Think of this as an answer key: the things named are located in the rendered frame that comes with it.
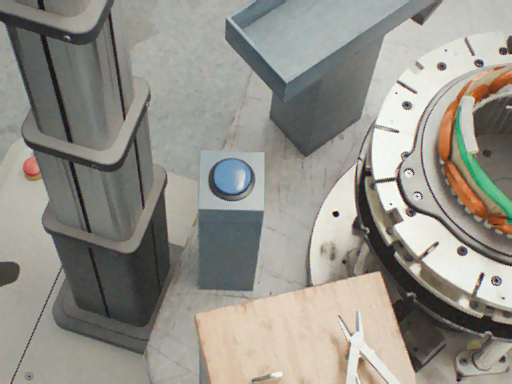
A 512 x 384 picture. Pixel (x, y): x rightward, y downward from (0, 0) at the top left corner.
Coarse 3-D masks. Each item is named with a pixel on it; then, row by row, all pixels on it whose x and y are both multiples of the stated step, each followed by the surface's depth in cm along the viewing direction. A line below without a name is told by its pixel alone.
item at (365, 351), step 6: (360, 348) 92; (366, 348) 92; (366, 354) 92; (372, 354) 92; (372, 360) 92; (378, 360) 92; (372, 366) 92; (378, 366) 91; (384, 366) 91; (378, 372) 91; (384, 372) 91; (384, 378) 91; (390, 378) 91
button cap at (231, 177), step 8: (232, 160) 105; (216, 168) 104; (224, 168) 104; (232, 168) 104; (240, 168) 104; (248, 168) 105; (216, 176) 104; (224, 176) 104; (232, 176) 104; (240, 176) 104; (248, 176) 104; (216, 184) 104; (224, 184) 103; (232, 184) 103; (240, 184) 104; (248, 184) 104; (224, 192) 103; (232, 192) 103; (240, 192) 104
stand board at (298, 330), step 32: (320, 288) 97; (352, 288) 97; (384, 288) 97; (224, 320) 95; (256, 320) 95; (288, 320) 95; (320, 320) 96; (352, 320) 96; (384, 320) 96; (224, 352) 94; (256, 352) 94; (288, 352) 94; (320, 352) 94; (384, 352) 94
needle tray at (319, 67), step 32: (256, 0) 111; (288, 0) 116; (320, 0) 116; (352, 0) 117; (384, 0) 117; (416, 0) 113; (256, 32) 114; (288, 32) 114; (320, 32) 114; (352, 32) 115; (384, 32) 114; (256, 64) 110; (288, 64) 112; (320, 64) 109; (352, 64) 120; (288, 96) 110; (320, 96) 121; (352, 96) 128; (288, 128) 134; (320, 128) 130
